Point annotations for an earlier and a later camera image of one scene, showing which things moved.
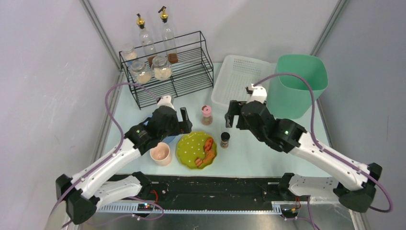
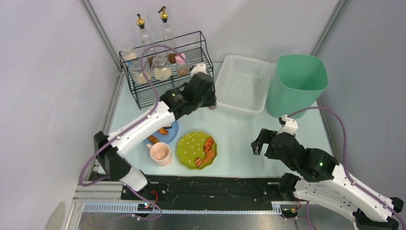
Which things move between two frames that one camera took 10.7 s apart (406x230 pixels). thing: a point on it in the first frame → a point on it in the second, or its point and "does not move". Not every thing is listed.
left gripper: (179, 126) → (207, 92)
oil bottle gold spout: (146, 41) does not move
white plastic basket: (234, 74) does not move
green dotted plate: (190, 146) does not move
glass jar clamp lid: (162, 69) does not move
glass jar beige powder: (141, 74) does not move
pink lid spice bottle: (206, 118) → (183, 69)
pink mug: (161, 155) does not move
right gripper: (239, 115) → (266, 139)
